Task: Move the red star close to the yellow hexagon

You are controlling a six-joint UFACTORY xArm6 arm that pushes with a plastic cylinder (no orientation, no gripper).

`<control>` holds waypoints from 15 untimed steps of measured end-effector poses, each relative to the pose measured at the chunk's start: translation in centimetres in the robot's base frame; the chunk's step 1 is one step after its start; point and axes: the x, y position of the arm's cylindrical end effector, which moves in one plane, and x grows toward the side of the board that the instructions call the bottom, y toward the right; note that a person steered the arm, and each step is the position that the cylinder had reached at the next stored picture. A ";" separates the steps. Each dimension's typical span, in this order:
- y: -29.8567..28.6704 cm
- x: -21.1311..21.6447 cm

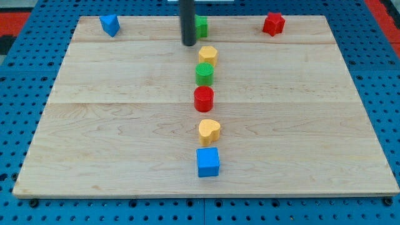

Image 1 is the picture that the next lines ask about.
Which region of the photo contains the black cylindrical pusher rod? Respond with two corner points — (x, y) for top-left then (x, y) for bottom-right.
(179, 0), (196, 46)

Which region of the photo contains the green star block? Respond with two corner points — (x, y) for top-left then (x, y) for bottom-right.
(195, 14), (208, 39)

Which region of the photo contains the yellow hexagon block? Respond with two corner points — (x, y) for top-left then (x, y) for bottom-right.
(198, 46), (218, 67)

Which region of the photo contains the red star block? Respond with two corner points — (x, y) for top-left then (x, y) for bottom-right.
(262, 12), (286, 36)

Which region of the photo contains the green cylinder block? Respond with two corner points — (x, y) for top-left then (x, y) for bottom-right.
(195, 62), (214, 86)

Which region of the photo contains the blue triangle block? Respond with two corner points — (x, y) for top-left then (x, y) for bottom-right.
(99, 14), (120, 37)

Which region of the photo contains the red cylinder block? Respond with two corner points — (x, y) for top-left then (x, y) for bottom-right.
(194, 86), (214, 113)

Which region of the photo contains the yellow heart block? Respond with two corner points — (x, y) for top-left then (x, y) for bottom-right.
(198, 119), (221, 146)

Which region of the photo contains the light wooden board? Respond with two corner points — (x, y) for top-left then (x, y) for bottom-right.
(12, 16), (399, 199)

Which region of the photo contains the blue cube block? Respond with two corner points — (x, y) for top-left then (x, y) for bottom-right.
(196, 147), (220, 178)

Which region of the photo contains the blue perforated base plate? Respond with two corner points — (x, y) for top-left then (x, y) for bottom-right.
(1, 1), (399, 224)

